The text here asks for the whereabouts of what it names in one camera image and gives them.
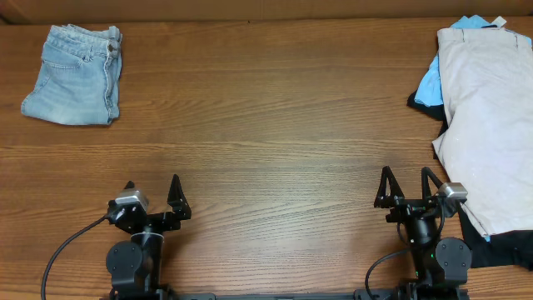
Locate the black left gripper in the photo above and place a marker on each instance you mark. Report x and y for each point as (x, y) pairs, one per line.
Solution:
(156, 220)

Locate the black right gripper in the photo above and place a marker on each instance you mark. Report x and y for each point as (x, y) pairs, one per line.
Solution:
(412, 211)

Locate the light blue denim shorts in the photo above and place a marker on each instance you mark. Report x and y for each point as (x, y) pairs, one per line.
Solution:
(78, 81)

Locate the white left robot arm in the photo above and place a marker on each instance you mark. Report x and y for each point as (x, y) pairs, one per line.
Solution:
(135, 265)

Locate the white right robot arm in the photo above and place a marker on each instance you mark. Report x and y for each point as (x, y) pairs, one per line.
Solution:
(441, 264)

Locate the light blue garment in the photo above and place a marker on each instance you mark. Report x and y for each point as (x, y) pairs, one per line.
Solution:
(433, 83)

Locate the black garment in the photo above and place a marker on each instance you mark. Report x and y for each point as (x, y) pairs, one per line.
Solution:
(511, 248)

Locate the beige folded trousers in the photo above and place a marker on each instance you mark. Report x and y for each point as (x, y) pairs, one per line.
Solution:
(489, 151)

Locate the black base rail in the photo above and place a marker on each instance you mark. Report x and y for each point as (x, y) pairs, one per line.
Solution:
(361, 294)

